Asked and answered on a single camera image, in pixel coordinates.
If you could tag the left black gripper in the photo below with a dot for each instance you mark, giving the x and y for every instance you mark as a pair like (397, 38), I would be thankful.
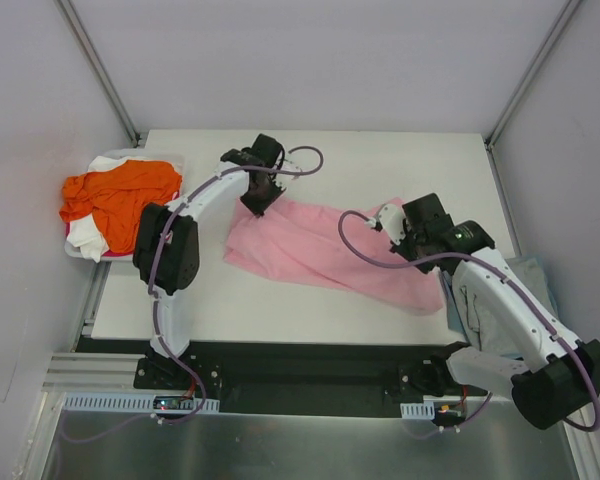
(262, 198)

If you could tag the white plastic bin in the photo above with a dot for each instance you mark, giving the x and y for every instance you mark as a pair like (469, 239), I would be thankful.
(177, 160)

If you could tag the aluminium corner post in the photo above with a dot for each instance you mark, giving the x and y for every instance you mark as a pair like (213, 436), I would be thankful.
(74, 23)
(541, 57)

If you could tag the right slotted cable duct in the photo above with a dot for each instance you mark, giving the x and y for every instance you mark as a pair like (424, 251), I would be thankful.
(424, 411)

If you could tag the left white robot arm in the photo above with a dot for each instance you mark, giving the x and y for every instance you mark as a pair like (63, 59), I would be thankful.
(167, 251)

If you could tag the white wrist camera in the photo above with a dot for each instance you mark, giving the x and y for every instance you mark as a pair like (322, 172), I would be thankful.
(288, 171)
(391, 220)

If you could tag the left slotted cable duct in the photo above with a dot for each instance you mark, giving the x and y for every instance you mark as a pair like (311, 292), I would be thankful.
(138, 403)

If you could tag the white t shirt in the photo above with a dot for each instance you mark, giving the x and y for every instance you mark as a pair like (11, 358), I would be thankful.
(83, 239)

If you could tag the aluminium extrusion rail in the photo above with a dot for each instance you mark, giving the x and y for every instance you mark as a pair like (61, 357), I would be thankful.
(94, 365)

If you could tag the left aluminium corner post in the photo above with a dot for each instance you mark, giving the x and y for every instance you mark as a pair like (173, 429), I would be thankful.
(74, 23)

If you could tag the grey folded t shirt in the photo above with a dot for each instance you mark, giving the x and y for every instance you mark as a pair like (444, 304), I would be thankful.
(485, 320)

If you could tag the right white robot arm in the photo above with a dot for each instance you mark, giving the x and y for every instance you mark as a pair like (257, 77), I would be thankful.
(555, 376)

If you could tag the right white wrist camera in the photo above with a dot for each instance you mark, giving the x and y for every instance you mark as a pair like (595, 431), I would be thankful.
(391, 220)

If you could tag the right aluminium corner post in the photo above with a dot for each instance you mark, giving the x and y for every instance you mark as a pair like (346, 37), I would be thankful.
(541, 57)

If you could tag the pink t shirt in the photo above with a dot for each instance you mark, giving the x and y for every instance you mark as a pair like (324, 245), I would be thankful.
(299, 243)

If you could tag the blue folded t shirt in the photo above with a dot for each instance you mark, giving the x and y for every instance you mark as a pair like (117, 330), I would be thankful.
(452, 310)

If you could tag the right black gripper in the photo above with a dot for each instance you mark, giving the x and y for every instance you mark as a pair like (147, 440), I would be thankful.
(415, 248)

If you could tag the slotted cable duct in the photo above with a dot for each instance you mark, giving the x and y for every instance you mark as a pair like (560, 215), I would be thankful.
(138, 403)
(424, 411)

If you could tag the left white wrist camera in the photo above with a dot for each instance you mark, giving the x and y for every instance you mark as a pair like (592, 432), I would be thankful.
(288, 171)

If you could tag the orange t shirt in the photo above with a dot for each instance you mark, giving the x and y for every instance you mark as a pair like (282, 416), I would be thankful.
(120, 205)

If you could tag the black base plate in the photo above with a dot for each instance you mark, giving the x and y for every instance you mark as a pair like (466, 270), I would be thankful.
(369, 381)

